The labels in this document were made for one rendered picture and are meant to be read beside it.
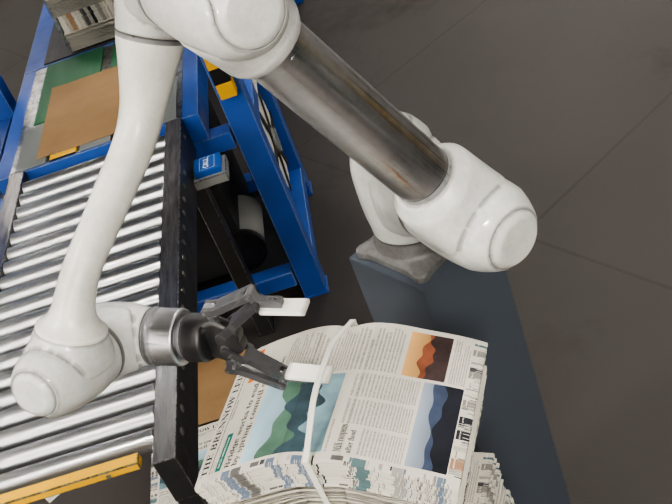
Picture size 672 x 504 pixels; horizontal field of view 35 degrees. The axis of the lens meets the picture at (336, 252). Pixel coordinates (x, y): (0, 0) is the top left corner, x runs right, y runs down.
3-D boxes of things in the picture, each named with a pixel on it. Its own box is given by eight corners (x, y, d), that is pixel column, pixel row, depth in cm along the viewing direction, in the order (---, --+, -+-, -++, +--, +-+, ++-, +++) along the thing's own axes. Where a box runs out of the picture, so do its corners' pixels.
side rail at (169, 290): (201, 494, 212) (177, 456, 205) (175, 502, 213) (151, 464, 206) (197, 149, 319) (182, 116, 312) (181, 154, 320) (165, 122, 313)
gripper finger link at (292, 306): (265, 301, 154) (264, 297, 154) (310, 301, 152) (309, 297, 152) (259, 315, 152) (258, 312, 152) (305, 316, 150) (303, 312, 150)
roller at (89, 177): (174, 165, 302) (167, 150, 299) (22, 216, 306) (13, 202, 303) (174, 155, 306) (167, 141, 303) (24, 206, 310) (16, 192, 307)
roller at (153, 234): (172, 245, 271) (164, 230, 268) (2, 301, 275) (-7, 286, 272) (172, 234, 275) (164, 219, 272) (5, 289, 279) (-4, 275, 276)
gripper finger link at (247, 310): (229, 327, 161) (221, 322, 161) (266, 292, 154) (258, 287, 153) (221, 346, 159) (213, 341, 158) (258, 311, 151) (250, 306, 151)
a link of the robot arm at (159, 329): (174, 335, 170) (207, 336, 168) (153, 378, 164) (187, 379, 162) (155, 294, 165) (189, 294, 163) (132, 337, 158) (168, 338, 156)
